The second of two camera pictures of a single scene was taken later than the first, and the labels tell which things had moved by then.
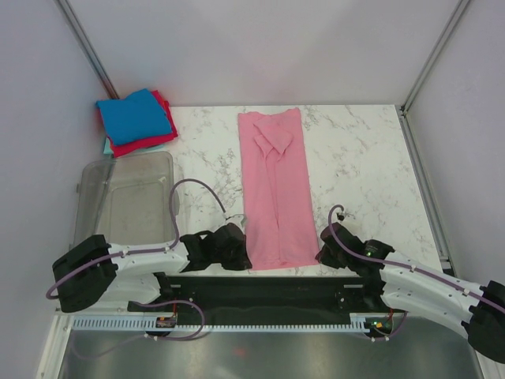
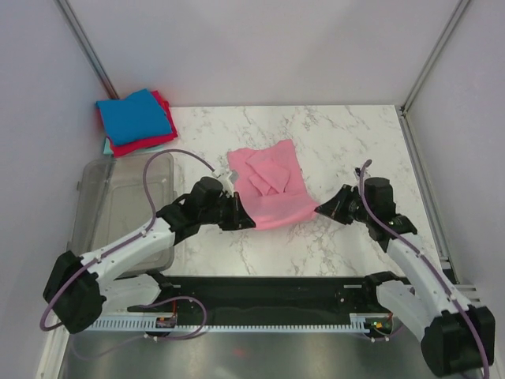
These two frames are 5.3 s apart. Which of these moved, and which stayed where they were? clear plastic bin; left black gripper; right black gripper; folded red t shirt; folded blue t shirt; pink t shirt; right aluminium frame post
Moved: left black gripper; pink t shirt; right black gripper
Stayed: folded blue t shirt; right aluminium frame post; clear plastic bin; folded red t shirt
